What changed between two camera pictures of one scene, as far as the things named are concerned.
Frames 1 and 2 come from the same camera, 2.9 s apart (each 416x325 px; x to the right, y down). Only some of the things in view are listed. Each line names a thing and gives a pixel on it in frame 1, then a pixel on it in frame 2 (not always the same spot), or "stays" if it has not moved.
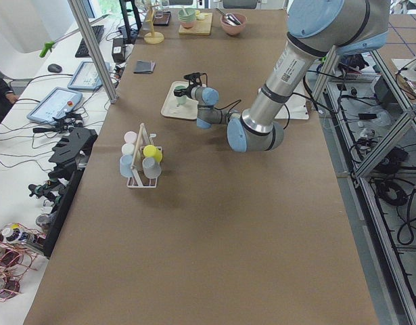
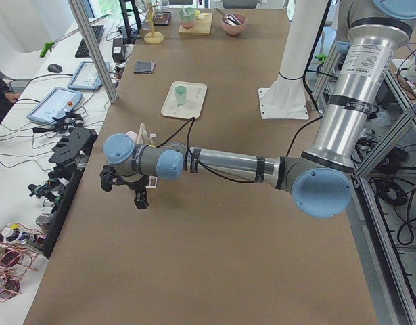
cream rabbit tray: [187, 110] stays
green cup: [180, 99] stays
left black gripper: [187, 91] -> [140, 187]
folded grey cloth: [144, 67] stays
